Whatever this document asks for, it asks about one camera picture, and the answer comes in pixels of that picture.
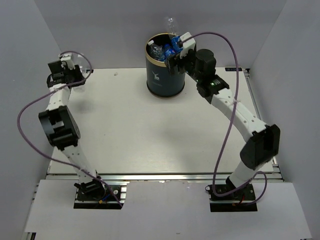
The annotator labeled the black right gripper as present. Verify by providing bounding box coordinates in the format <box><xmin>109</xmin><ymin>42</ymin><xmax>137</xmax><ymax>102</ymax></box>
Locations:
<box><xmin>163</xmin><ymin>48</ymin><xmax>202</xmax><ymax>84</ymax></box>

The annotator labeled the pepsi label clear bottle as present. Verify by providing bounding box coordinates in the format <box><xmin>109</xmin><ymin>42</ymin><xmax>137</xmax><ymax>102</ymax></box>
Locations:
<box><xmin>163</xmin><ymin>44</ymin><xmax>176</xmax><ymax>59</ymax></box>

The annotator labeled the clear bottle blue label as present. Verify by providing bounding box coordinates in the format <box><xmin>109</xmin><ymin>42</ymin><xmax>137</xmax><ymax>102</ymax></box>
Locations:
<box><xmin>147</xmin><ymin>40</ymin><xmax>165</xmax><ymax>62</ymax></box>

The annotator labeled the clear unlabelled plastic bottle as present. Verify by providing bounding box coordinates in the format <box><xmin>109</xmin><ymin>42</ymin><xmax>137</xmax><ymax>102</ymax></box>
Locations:
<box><xmin>165</xmin><ymin>17</ymin><xmax>179</xmax><ymax>36</ymax></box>

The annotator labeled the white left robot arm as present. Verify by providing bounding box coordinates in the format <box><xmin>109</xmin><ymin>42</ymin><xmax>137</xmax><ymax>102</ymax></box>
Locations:
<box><xmin>38</xmin><ymin>58</ymin><xmax>106</xmax><ymax>200</ymax></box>

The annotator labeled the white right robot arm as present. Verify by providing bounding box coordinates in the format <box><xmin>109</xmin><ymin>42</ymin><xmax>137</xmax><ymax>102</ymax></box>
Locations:
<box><xmin>165</xmin><ymin>49</ymin><xmax>281</xmax><ymax>200</ymax></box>

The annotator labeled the dark blue gold-rimmed bin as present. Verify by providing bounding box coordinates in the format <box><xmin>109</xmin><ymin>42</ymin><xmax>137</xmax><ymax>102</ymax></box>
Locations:
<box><xmin>145</xmin><ymin>33</ymin><xmax>186</xmax><ymax>98</ymax></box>

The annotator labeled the blue corner sticker right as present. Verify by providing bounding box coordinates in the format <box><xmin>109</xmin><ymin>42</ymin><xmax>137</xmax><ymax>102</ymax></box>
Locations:
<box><xmin>224</xmin><ymin>67</ymin><xmax>243</xmax><ymax>72</ymax></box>

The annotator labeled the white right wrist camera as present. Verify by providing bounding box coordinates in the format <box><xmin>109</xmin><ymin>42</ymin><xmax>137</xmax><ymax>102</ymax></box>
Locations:
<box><xmin>180</xmin><ymin>32</ymin><xmax>196</xmax><ymax>59</ymax></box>

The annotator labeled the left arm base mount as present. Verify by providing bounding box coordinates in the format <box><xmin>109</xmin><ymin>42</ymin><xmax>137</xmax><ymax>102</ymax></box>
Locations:
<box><xmin>73</xmin><ymin>179</ymin><xmax>125</xmax><ymax>210</ymax></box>

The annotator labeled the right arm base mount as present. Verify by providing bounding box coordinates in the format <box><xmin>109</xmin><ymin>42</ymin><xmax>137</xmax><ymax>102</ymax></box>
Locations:
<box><xmin>205</xmin><ymin>184</ymin><xmax>258</xmax><ymax>213</ymax></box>

